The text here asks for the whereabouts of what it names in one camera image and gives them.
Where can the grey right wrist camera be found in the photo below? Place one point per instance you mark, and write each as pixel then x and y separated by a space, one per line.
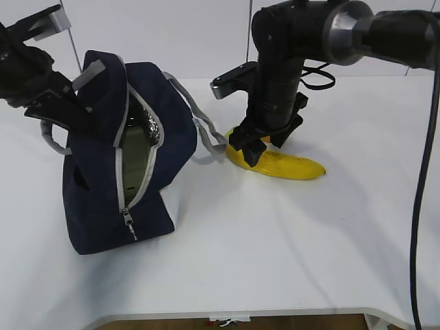
pixel 240 78

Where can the navy blue lunch bag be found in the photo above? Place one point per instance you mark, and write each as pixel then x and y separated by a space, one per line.
pixel 118 179

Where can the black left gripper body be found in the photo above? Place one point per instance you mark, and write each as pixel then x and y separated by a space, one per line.
pixel 28 77

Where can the green lidded glass container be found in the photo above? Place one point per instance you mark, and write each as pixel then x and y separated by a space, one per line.
pixel 136 147

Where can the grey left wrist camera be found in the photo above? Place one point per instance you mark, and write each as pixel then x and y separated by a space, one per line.
pixel 41 22

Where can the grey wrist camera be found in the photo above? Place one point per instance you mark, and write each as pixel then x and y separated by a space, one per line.
pixel 41 22
pixel 240 78

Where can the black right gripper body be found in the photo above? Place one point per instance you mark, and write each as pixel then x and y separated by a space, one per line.
pixel 267 114

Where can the white tape on table edge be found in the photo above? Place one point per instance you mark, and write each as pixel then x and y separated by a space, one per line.
pixel 227 319

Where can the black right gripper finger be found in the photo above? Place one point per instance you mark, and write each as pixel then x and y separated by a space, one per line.
pixel 252 150
pixel 279 138

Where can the yellow banana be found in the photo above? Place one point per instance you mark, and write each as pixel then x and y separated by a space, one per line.
pixel 279 165

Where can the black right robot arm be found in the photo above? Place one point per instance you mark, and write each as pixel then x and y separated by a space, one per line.
pixel 335 32

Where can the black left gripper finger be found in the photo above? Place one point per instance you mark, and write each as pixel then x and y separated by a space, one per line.
pixel 60 90
pixel 63 115

